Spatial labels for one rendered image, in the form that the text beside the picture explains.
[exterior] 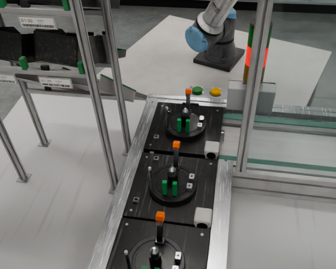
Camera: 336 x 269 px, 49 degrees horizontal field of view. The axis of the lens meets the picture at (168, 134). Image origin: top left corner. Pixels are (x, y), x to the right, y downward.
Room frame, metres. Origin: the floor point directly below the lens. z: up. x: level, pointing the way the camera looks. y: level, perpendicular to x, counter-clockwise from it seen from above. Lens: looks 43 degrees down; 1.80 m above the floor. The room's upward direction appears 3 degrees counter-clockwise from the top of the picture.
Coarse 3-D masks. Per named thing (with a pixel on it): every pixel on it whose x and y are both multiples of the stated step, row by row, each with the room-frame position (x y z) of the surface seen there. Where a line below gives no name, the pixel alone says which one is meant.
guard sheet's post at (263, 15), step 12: (264, 0) 0.71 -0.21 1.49; (264, 12) 0.72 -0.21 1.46; (264, 24) 0.71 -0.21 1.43; (264, 36) 0.71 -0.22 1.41; (252, 48) 0.72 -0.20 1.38; (264, 48) 0.71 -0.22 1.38; (252, 60) 0.71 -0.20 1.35; (252, 72) 0.71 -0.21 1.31; (252, 84) 0.72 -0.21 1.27; (252, 96) 0.72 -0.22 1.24; (252, 108) 0.71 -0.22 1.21; (252, 120) 0.71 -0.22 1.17; (240, 132) 0.73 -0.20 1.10; (240, 144) 0.71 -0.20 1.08; (240, 156) 0.71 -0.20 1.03; (240, 168) 0.72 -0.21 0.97
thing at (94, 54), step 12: (36, 36) 0.85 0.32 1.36; (48, 36) 0.84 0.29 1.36; (60, 36) 0.83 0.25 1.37; (72, 36) 0.82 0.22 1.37; (96, 36) 0.89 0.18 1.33; (36, 48) 0.84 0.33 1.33; (48, 48) 0.83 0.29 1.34; (60, 48) 0.82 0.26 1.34; (72, 48) 0.81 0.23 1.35; (96, 48) 0.88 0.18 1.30; (48, 60) 0.82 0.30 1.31; (60, 60) 0.81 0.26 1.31; (72, 60) 0.80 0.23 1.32; (96, 60) 0.87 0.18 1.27; (108, 60) 0.92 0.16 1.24
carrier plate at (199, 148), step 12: (156, 108) 1.02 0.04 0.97; (168, 108) 1.02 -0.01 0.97; (180, 108) 1.01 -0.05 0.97; (192, 108) 1.01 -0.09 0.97; (204, 108) 1.00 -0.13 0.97; (216, 108) 1.00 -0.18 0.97; (156, 120) 0.95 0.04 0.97; (216, 120) 0.94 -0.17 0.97; (156, 132) 0.89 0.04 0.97; (216, 132) 0.88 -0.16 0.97; (156, 144) 0.84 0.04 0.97; (168, 144) 0.83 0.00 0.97; (180, 144) 0.83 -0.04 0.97; (192, 144) 0.83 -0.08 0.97; (204, 144) 0.83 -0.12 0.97; (192, 156) 0.79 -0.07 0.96; (204, 156) 0.78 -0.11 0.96
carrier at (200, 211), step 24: (144, 168) 0.74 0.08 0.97; (168, 168) 0.72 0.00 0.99; (192, 168) 0.73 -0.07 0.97; (216, 168) 0.72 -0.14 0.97; (144, 192) 0.65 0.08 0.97; (168, 192) 0.63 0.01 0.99; (192, 192) 0.62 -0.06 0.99; (144, 216) 0.56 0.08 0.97; (168, 216) 0.56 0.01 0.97; (192, 216) 0.56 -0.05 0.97
